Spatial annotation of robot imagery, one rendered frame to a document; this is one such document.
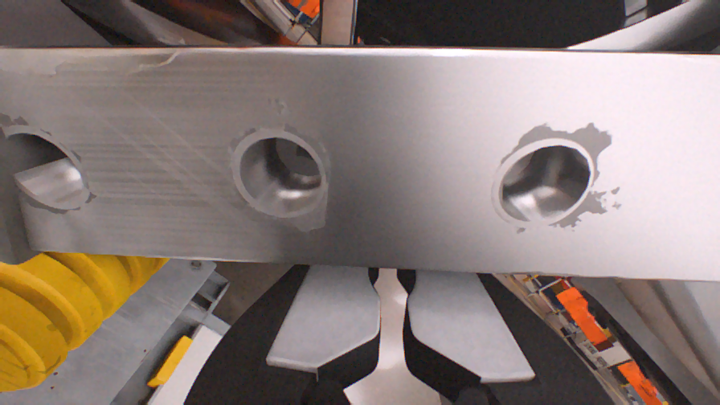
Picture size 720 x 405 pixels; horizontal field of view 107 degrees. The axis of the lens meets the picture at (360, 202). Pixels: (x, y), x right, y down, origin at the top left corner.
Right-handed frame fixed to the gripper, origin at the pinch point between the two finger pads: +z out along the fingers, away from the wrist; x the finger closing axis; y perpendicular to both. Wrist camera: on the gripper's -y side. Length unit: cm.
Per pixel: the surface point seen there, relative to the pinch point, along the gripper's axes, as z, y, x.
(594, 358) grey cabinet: 380, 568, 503
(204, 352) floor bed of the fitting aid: 21, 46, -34
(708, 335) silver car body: 7.7, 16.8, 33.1
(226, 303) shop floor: 38, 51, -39
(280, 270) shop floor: 60, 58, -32
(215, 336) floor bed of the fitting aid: 25, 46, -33
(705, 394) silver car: 70, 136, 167
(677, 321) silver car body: 8.7, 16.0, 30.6
